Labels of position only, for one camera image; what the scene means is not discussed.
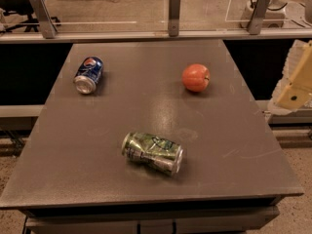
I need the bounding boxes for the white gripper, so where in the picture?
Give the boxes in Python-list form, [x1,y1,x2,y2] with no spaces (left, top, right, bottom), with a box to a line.
[267,38,312,117]

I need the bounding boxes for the crushed green soda can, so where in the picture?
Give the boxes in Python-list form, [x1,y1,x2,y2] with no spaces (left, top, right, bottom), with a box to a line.
[122,133,183,176]

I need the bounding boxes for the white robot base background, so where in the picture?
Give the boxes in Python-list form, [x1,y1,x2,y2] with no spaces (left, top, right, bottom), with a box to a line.
[240,0,288,28]

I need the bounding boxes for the blue Pepsi can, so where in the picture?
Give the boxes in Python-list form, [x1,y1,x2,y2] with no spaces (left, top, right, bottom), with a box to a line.
[73,57,103,95]

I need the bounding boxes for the red apple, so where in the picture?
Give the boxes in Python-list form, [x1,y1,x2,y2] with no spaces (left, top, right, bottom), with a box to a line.
[182,63,211,93]

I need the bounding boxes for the black office chair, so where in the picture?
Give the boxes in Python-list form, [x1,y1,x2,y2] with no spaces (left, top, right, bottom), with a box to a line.
[0,0,61,33]

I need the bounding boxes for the right metal bracket post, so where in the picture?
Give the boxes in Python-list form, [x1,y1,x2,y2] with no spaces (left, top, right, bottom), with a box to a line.
[247,0,271,35]

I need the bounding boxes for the metal bracket post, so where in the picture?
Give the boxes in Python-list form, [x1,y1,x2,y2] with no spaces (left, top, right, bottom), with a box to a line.
[247,0,271,35]
[29,0,57,39]
[168,0,180,37]

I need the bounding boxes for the middle metal bracket post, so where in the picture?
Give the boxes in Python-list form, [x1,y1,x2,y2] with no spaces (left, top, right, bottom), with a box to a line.
[168,0,180,37]

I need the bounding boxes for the metal rail bar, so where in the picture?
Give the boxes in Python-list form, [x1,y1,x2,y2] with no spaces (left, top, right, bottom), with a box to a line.
[0,28,312,44]

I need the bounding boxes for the left metal bracket post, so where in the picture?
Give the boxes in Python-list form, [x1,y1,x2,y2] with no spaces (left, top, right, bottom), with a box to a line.
[29,0,57,39]

